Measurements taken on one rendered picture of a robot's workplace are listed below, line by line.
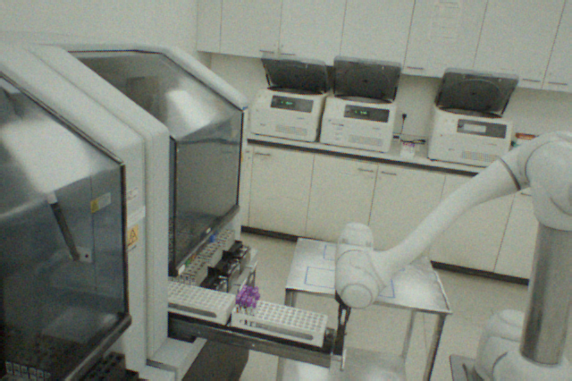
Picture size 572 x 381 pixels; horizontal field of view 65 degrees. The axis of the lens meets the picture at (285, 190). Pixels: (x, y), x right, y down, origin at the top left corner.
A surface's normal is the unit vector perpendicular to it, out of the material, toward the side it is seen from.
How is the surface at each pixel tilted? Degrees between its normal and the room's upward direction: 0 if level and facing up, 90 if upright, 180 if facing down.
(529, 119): 90
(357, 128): 90
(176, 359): 0
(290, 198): 90
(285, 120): 90
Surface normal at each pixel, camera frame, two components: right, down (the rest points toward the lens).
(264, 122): -0.26, 0.29
